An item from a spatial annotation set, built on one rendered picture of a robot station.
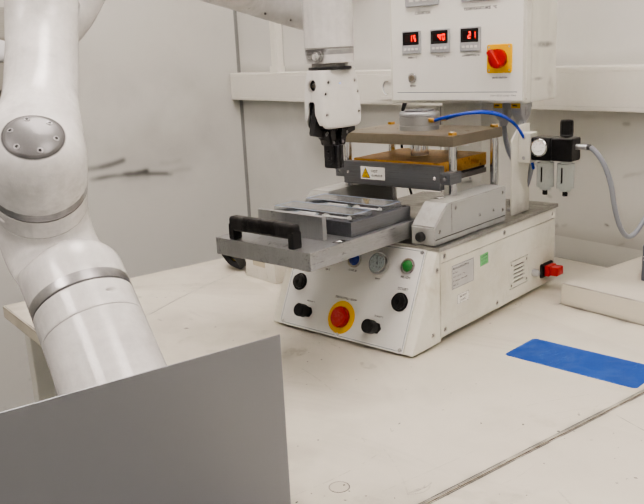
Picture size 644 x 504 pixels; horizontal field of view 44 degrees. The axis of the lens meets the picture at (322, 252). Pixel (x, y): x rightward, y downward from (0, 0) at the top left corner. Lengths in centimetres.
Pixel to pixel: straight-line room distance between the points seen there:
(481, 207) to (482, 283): 15
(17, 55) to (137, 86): 175
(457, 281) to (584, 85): 65
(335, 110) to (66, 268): 60
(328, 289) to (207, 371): 78
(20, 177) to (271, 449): 42
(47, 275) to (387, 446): 49
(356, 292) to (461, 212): 24
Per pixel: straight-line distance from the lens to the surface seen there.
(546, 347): 144
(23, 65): 115
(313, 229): 129
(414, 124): 156
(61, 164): 97
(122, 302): 92
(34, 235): 104
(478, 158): 160
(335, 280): 149
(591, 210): 198
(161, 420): 74
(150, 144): 293
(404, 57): 177
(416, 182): 149
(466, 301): 149
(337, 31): 135
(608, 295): 160
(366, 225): 132
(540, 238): 172
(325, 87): 134
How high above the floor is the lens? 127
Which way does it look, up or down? 14 degrees down
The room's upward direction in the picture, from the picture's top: 3 degrees counter-clockwise
